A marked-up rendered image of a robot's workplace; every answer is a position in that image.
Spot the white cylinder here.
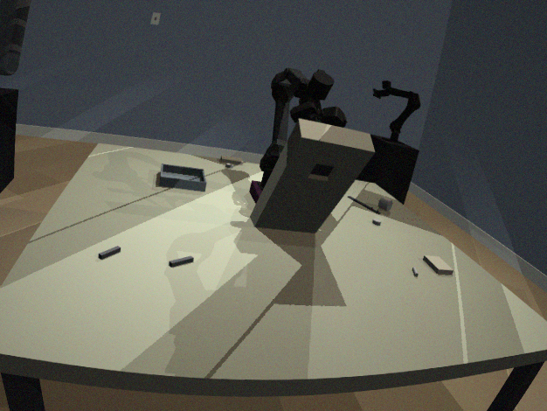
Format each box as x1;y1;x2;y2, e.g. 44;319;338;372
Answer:
378;196;392;212

